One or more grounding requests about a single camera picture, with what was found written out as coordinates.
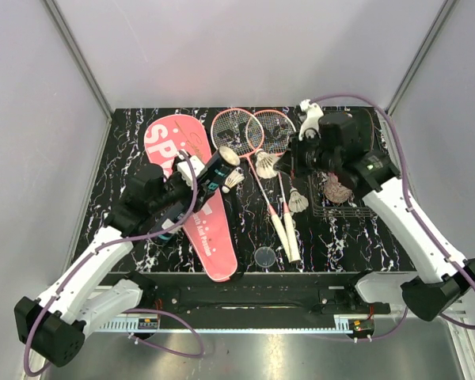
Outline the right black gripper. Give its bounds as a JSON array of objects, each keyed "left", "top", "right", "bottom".
[{"left": 274, "top": 131, "right": 340, "bottom": 179}]

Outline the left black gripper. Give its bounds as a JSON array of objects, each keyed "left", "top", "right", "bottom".
[{"left": 150, "top": 158, "right": 215, "bottom": 215}]

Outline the shuttlecock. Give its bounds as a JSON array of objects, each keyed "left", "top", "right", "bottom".
[
  {"left": 256, "top": 150, "right": 279, "bottom": 179},
  {"left": 222, "top": 168, "right": 245, "bottom": 194},
  {"left": 287, "top": 187, "right": 309, "bottom": 214}
]

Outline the black shuttlecock tube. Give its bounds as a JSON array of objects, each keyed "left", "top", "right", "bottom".
[{"left": 148, "top": 146, "right": 240, "bottom": 245}]

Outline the clear tube lid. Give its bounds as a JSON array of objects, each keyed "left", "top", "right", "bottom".
[{"left": 253, "top": 246, "right": 276, "bottom": 268}]

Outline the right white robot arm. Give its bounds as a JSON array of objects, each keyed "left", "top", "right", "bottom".
[{"left": 275, "top": 111, "right": 475, "bottom": 321}]

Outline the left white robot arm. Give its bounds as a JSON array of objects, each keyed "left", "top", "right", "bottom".
[{"left": 13, "top": 151, "right": 239, "bottom": 376}]

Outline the right pink badminton racket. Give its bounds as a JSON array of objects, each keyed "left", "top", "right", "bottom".
[{"left": 254, "top": 109, "right": 301, "bottom": 264}]

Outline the pink badminton racket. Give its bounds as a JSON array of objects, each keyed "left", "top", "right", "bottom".
[
  {"left": 211, "top": 108, "right": 295, "bottom": 263},
  {"left": 254, "top": 109, "right": 301, "bottom": 264}
]

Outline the left pink badminton racket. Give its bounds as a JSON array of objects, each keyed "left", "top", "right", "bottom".
[{"left": 211, "top": 108, "right": 295, "bottom": 263}]

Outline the pink patterned cup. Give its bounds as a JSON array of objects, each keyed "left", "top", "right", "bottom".
[{"left": 323, "top": 173, "right": 352, "bottom": 203}]

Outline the pink racket bag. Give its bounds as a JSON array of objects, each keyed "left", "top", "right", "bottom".
[{"left": 144, "top": 114, "right": 238, "bottom": 282}]

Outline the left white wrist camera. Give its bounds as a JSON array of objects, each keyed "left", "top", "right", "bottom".
[{"left": 176, "top": 156, "right": 205, "bottom": 188}]

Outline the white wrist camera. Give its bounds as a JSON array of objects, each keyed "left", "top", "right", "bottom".
[
  {"left": 176, "top": 156, "right": 205, "bottom": 188},
  {"left": 298, "top": 99, "right": 324, "bottom": 141}
]

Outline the black wire basket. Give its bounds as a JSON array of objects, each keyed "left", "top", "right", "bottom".
[{"left": 302, "top": 107, "right": 389, "bottom": 218}]

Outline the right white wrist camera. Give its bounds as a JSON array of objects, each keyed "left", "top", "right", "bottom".
[{"left": 298, "top": 99, "right": 324, "bottom": 141}]

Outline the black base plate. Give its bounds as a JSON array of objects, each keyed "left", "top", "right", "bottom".
[{"left": 146, "top": 272, "right": 390, "bottom": 330}]

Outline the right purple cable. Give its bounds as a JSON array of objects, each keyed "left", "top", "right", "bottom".
[{"left": 306, "top": 93, "right": 475, "bottom": 342}]

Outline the purple cable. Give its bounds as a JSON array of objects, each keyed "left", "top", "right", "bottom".
[
  {"left": 306, "top": 93, "right": 475, "bottom": 342},
  {"left": 23, "top": 152, "right": 206, "bottom": 377}
]

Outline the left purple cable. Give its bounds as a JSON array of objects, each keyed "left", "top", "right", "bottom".
[{"left": 23, "top": 152, "right": 206, "bottom": 377}]

